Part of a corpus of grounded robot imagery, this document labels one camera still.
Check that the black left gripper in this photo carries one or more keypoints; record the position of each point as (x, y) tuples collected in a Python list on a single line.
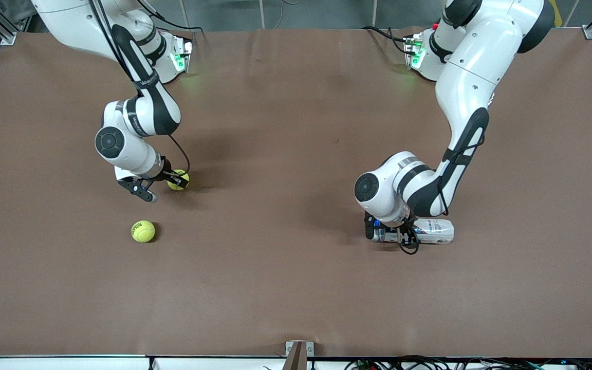
[(404, 232)]

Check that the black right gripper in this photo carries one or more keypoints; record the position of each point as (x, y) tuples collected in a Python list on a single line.
[(168, 177)]

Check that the yellow Roland Garros tennis ball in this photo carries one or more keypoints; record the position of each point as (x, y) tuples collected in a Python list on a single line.
[(177, 187), (143, 231)]

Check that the blue white Wilson ball can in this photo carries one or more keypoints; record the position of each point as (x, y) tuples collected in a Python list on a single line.
[(437, 231)]

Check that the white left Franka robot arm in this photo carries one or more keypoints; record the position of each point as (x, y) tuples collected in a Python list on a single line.
[(460, 87)]

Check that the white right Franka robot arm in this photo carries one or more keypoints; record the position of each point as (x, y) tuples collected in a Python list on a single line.
[(131, 144)]

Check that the brown table cover sheet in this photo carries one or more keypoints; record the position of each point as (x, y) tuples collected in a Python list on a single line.
[(275, 288)]

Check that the white table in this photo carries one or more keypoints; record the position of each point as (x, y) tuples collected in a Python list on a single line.
[(70, 364)]

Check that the metal bracket with brown post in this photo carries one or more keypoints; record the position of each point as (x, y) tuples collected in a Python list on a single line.
[(298, 354)]

